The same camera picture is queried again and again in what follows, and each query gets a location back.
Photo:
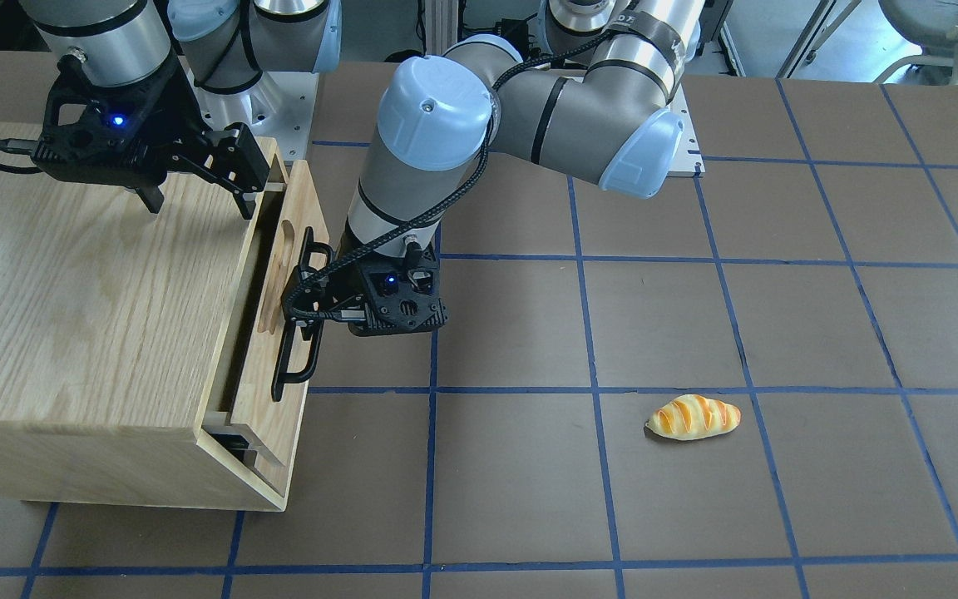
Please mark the aluminium frame post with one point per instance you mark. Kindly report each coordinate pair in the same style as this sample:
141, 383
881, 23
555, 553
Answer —
441, 21

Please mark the wooden drawer cabinet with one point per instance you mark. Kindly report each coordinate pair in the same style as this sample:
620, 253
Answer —
133, 346

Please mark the wooden drawer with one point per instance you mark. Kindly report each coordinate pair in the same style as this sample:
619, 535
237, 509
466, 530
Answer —
259, 423

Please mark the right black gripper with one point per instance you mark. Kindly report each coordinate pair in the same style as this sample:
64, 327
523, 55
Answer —
174, 110

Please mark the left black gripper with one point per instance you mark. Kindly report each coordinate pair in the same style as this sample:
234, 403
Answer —
352, 277

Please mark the toy bread loaf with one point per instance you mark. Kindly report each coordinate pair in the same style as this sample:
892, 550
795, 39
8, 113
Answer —
693, 417

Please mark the black drawer handle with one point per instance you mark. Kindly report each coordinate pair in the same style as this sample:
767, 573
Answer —
312, 329

